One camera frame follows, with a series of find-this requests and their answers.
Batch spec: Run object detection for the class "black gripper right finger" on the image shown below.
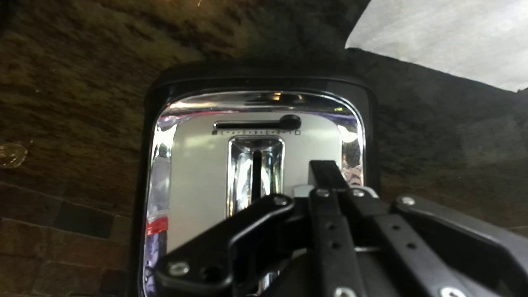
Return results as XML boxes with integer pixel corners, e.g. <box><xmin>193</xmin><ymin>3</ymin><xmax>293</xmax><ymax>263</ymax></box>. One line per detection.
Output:
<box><xmin>328</xmin><ymin>158</ymin><xmax>528</xmax><ymax>297</ymax></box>

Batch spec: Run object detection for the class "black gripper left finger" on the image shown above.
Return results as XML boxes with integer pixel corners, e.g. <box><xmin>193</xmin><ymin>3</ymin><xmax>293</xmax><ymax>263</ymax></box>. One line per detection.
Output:
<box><xmin>155</xmin><ymin>158</ymin><xmax>368</xmax><ymax>297</ymax></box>

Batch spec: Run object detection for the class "black chrome toaster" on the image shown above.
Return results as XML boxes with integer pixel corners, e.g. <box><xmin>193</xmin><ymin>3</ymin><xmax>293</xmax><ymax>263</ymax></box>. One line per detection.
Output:
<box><xmin>130</xmin><ymin>64</ymin><xmax>383</xmax><ymax>297</ymax></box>

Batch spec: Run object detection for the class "white paper sheet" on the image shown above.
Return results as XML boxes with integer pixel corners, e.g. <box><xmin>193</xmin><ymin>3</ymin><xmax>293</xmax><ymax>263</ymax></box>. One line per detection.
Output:
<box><xmin>343</xmin><ymin>0</ymin><xmax>528</xmax><ymax>93</ymax></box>

